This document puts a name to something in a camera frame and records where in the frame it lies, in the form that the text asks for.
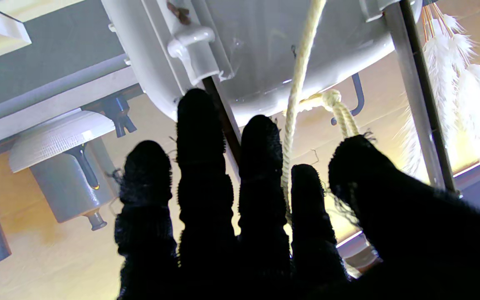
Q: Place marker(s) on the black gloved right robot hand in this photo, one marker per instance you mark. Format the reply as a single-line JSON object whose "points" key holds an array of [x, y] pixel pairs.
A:
{"points": [[411, 241]]}

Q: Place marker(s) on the small beige toy suitcase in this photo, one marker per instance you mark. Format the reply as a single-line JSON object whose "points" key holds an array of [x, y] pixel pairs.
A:
{"points": [[256, 50]]}

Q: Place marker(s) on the white pampas grass plumes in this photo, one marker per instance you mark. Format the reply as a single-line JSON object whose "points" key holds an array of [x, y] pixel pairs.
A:
{"points": [[465, 91]]}

